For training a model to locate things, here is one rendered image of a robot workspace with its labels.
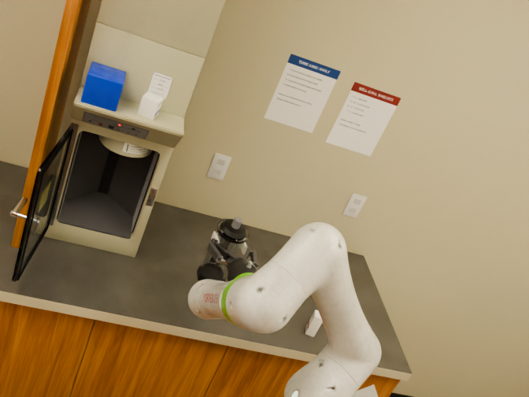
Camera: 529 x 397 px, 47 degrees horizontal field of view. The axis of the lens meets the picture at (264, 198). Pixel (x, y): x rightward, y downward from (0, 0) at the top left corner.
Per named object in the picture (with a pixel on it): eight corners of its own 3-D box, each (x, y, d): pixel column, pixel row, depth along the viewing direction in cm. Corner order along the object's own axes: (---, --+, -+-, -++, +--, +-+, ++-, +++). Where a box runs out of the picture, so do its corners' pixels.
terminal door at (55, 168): (47, 228, 201) (74, 124, 182) (13, 284, 174) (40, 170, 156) (45, 227, 201) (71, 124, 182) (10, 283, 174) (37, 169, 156)
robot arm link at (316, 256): (395, 358, 158) (353, 223, 124) (356, 406, 153) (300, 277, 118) (357, 334, 167) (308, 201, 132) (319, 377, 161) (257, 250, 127)
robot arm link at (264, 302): (316, 303, 121) (279, 257, 120) (273, 349, 117) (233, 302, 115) (282, 301, 138) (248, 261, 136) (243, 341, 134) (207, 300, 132)
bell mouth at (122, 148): (101, 124, 205) (105, 109, 203) (153, 139, 210) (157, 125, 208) (95, 148, 190) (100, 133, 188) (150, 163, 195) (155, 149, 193)
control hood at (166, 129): (72, 115, 182) (79, 85, 178) (175, 145, 192) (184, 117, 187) (65, 131, 173) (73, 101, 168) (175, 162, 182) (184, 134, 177)
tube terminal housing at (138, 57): (54, 196, 225) (105, -2, 189) (139, 218, 234) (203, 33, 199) (41, 235, 204) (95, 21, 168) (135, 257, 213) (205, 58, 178)
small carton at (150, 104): (142, 108, 181) (148, 90, 178) (157, 115, 181) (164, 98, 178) (136, 113, 177) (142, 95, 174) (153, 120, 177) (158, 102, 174)
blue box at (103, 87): (85, 88, 178) (92, 60, 173) (118, 98, 180) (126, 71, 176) (80, 102, 169) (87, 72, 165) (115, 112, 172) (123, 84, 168)
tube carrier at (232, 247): (195, 261, 209) (216, 215, 198) (224, 267, 213) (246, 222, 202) (197, 283, 201) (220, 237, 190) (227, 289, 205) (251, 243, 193)
